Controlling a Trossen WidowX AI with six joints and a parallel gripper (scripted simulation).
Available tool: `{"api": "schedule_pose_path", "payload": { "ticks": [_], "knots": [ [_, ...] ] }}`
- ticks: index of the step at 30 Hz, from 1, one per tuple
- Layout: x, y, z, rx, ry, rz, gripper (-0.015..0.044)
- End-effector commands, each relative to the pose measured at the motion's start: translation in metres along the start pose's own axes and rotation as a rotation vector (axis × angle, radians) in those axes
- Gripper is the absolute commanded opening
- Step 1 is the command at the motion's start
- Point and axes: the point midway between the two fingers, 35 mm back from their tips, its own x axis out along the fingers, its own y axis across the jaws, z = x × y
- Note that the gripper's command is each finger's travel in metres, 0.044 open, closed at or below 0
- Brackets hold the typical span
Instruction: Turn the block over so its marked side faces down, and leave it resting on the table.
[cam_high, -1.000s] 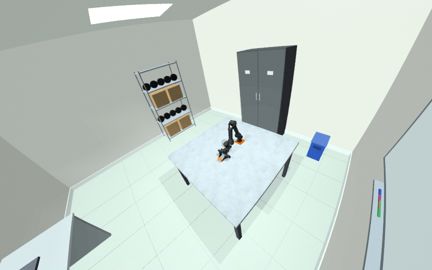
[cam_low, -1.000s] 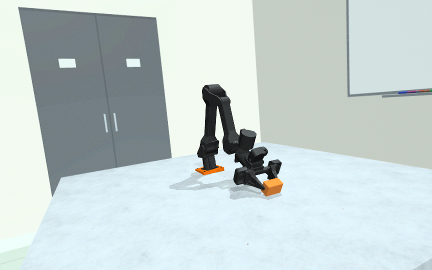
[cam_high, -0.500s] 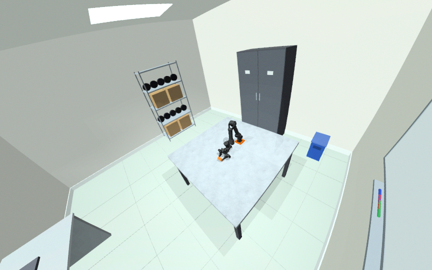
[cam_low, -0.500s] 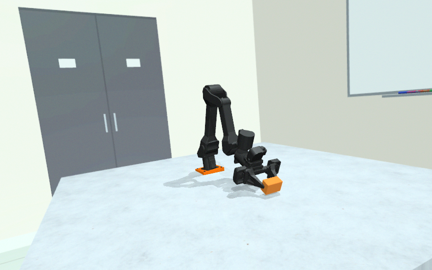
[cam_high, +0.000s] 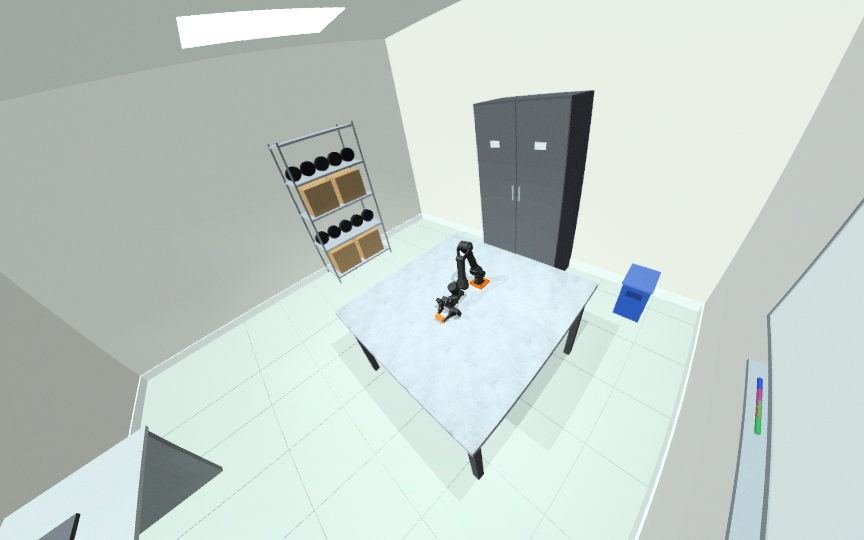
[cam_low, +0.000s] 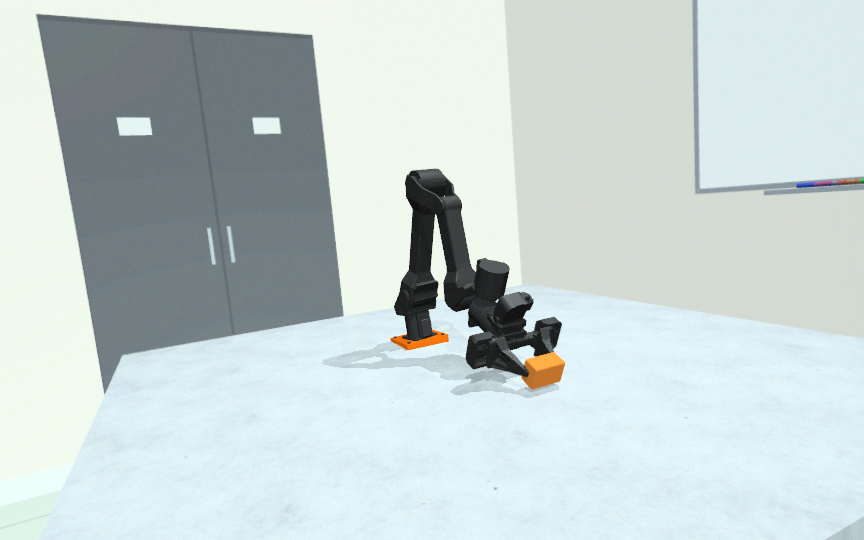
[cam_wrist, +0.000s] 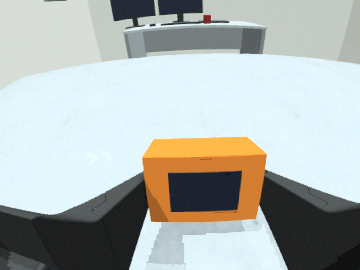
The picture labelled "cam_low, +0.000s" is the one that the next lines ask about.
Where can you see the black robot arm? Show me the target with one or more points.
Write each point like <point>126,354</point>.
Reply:
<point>431,193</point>

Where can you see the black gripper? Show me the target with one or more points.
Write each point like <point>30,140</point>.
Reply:
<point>497,347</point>

